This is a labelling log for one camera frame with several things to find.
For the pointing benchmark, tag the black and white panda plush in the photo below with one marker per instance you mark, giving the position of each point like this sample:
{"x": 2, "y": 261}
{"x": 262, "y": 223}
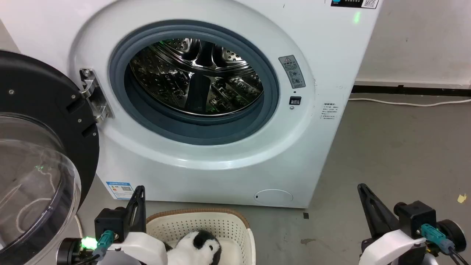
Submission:
{"x": 187, "y": 247}

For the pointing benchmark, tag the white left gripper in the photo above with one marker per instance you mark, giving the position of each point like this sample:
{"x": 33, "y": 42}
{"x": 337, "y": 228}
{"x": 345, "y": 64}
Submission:
{"x": 141, "y": 248}

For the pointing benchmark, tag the grey warning sticker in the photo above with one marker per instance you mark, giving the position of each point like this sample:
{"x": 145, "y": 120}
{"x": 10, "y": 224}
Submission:
{"x": 292, "y": 71}

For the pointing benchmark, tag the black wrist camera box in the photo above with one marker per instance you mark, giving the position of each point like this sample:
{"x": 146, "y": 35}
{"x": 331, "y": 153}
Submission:
{"x": 415, "y": 215}
{"x": 108, "y": 221}

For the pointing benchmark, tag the black left wrist cylinder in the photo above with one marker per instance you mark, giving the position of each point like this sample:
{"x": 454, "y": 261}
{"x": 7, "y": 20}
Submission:
{"x": 68, "y": 252}

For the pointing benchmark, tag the small printed text sticker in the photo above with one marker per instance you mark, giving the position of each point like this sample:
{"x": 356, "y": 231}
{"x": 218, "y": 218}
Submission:
{"x": 328, "y": 111}

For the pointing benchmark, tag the white front-load washing machine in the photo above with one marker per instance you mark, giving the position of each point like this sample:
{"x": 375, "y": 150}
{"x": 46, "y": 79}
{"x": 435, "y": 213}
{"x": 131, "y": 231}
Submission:
{"x": 220, "y": 176}

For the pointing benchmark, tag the black door lock socket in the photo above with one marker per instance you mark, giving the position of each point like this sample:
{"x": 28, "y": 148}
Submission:
{"x": 295, "y": 100}

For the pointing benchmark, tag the black wrist cylinder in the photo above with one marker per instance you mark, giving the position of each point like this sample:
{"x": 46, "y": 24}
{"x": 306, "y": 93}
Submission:
{"x": 68, "y": 252}
{"x": 453, "y": 233}

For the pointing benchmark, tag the chrome door hinge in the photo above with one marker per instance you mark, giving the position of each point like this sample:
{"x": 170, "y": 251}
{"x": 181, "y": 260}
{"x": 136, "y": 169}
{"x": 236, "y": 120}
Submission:
{"x": 96, "y": 103}

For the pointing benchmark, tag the black control panel strip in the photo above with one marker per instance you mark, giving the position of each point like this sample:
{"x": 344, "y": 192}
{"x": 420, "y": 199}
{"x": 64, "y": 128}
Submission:
{"x": 349, "y": 3}

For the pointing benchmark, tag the round white filter cover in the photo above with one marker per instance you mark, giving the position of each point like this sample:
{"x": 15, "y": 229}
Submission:
{"x": 273, "y": 197}

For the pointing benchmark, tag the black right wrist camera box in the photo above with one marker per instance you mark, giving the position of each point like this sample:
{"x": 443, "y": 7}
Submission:
{"x": 415, "y": 215}

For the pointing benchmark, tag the cream perforated laundry basket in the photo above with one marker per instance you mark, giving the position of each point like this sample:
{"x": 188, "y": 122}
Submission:
{"x": 206, "y": 224}

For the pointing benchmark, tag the stainless steel washer drum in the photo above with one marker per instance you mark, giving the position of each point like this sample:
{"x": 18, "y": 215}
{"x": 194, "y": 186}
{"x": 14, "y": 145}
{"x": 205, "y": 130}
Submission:
{"x": 176, "y": 81}

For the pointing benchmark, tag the yellow paper scrap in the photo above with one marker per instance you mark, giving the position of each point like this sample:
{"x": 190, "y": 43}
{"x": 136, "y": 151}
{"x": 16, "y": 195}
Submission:
{"x": 461, "y": 198}

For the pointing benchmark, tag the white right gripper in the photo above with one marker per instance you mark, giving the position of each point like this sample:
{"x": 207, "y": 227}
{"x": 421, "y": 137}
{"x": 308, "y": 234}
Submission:
{"x": 393, "y": 248}

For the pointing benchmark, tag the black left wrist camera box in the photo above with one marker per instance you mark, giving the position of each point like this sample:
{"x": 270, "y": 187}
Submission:
{"x": 108, "y": 221}

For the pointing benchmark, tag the black right wrist cylinder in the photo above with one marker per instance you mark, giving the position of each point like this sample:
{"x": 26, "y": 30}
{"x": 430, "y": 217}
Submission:
{"x": 453, "y": 233}

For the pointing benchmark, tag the blue energy label sticker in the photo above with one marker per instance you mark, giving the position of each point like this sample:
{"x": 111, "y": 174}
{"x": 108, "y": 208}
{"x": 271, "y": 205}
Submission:
{"x": 119, "y": 190}

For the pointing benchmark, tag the black washer door with glass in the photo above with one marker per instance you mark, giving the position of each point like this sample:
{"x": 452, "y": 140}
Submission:
{"x": 36, "y": 92}

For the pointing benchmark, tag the grey rubber door gasket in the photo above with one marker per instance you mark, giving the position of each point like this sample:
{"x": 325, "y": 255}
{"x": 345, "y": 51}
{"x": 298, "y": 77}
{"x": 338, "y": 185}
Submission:
{"x": 147, "y": 121}

